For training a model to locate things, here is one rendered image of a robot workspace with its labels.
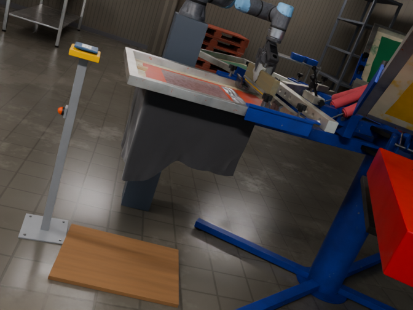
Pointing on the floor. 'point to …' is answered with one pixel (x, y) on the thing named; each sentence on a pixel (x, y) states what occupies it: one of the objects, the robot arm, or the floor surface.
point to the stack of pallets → (239, 47)
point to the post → (47, 235)
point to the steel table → (45, 16)
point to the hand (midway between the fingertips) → (259, 80)
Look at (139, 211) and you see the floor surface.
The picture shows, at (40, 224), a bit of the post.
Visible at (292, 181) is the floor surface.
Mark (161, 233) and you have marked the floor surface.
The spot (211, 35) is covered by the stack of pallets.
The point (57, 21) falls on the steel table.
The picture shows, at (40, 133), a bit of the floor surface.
